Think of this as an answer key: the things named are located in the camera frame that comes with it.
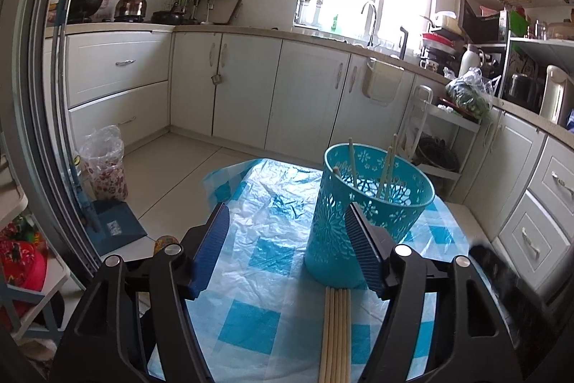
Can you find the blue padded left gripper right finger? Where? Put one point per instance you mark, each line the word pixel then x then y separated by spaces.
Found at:
pixel 372 247

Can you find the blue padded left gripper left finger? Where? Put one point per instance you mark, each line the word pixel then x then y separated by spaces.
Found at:
pixel 203 247

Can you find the bundle wooden chopstick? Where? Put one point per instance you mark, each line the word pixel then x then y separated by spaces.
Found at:
pixel 330 333
pixel 325 337
pixel 338 334
pixel 344 360

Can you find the kitchen faucet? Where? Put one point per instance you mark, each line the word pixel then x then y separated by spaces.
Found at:
pixel 371 6

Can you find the yellow patterned slipper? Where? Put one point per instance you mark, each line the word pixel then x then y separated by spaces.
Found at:
pixel 164 241

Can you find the teal perforated plastic basket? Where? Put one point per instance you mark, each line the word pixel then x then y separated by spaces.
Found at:
pixel 390 197

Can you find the blue white checkered tablecloth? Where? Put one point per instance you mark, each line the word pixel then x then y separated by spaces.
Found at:
pixel 261 317

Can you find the blue dustpan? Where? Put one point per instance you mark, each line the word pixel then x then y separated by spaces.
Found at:
pixel 114 227

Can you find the plastic bag waste bin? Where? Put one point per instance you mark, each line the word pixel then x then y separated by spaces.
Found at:
pixel 102 154

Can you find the white rolling trolley rack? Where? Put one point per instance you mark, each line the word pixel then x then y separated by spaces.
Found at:
pixel 437 139

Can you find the white hanging door bin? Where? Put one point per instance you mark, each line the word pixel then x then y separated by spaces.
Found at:
pixel 382 81

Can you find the white blue corner shelf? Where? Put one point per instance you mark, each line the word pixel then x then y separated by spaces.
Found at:
pixel 31 274

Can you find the bagged green vegetables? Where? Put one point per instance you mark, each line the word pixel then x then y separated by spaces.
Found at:
pixel 471 92

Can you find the white thermos bottle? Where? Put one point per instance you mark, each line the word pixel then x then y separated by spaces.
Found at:
pixel 473 57

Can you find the white electric thermos pot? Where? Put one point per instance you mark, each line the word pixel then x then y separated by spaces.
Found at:
pixel 557 102

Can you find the black microwave oven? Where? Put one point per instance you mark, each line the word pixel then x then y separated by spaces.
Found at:
pixel 492 29

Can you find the steel kettle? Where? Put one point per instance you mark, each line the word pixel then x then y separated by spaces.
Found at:
pixel 130 11

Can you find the black wok pan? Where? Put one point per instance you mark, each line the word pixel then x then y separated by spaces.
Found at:
pixel 82 11

